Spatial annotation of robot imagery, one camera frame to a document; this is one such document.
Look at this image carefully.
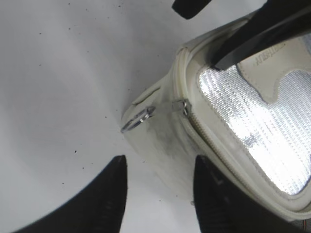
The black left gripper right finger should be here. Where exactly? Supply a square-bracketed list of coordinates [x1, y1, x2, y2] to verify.
[193, 155, 311, 233]

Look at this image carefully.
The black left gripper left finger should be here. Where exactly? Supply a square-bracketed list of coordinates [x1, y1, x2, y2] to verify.
[19, 155, 128, 233]

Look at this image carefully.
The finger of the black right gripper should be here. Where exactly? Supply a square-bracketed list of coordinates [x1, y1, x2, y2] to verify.
[172, 0, 209, 19]
[211, 0, 311, 70]

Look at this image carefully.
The cream zippered bag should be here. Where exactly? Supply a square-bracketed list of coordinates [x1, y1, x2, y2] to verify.
[122, 17, 311, 221]

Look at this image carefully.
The silver ring zipper pull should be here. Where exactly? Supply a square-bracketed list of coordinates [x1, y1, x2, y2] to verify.
[121, 99, 191, 133]

